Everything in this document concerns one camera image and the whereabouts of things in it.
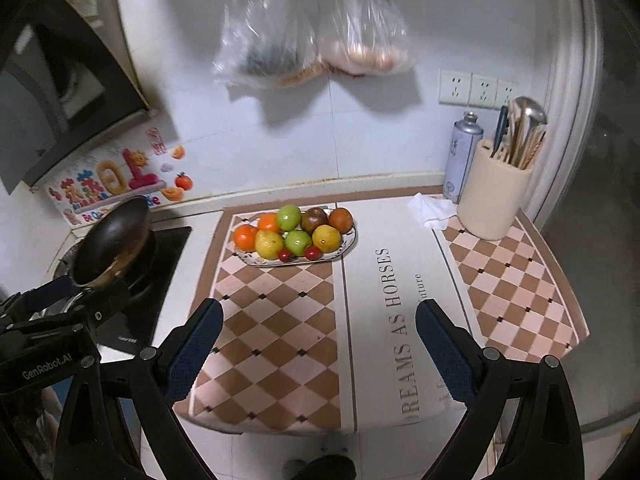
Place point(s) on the white crumpled tissue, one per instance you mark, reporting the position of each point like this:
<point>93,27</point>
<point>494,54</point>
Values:
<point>431,210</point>

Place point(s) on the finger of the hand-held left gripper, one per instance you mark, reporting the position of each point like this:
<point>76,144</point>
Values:
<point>107,302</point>
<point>47,294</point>

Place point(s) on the dark shoe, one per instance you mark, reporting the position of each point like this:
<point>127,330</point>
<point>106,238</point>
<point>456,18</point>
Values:
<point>325,467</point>

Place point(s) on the black frying pan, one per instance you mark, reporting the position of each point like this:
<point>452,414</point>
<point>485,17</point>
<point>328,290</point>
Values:
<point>112,240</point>

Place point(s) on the grey spray can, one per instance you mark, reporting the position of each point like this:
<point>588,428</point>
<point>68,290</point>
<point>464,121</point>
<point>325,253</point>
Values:
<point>462,155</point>

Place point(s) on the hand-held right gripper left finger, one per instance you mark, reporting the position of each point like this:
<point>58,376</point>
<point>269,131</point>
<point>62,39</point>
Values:
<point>195,355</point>

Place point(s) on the red cherry tomato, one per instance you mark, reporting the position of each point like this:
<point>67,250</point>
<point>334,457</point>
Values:
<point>285,255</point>
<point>313,252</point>

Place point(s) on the white wall outlet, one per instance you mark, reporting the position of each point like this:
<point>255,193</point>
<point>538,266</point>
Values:
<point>507,92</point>
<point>483,90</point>
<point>454,86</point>

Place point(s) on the clear plastic bag of eggs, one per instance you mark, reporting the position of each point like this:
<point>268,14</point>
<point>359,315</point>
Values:
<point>362,25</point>

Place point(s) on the orange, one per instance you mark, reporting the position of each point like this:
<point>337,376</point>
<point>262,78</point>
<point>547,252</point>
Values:
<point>245,237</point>
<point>268,221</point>

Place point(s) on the wooden chopsticks bundle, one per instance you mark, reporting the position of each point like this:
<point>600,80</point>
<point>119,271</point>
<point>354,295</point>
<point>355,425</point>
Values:
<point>530,150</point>

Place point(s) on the yellow lemon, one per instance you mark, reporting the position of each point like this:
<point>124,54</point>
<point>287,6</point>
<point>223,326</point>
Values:
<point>269,244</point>
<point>325,238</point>

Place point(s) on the kitchen utensils in holder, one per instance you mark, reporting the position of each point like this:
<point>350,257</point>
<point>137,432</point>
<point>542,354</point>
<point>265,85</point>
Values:
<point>530,110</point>

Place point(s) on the brown round fruit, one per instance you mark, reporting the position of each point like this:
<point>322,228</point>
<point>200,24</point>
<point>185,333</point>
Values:
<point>315,218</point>
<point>341,220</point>

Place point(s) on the patterned oval plate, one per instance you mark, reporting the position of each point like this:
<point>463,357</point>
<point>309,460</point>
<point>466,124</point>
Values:
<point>345,250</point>

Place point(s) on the green apple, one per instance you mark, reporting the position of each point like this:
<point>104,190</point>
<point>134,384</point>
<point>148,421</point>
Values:
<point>297,241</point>
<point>289,216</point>

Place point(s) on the black glass stove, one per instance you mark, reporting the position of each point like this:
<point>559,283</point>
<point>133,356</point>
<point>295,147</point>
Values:
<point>160,280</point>

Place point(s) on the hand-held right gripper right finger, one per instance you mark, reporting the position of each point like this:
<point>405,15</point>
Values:
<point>445,355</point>

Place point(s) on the white door frame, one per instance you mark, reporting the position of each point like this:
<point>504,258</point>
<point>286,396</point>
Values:
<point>565,85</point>

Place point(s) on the brown checkered counter mat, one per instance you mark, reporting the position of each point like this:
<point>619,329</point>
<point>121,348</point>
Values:
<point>280,340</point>

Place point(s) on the black range hood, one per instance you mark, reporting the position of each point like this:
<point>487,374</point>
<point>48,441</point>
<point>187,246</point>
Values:
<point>60,85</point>

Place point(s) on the cartoon fruit wall sticker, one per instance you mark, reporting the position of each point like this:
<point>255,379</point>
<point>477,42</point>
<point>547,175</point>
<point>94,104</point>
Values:
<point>110,175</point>

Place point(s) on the cream utensil holder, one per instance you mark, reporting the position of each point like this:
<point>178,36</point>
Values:
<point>492,200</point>

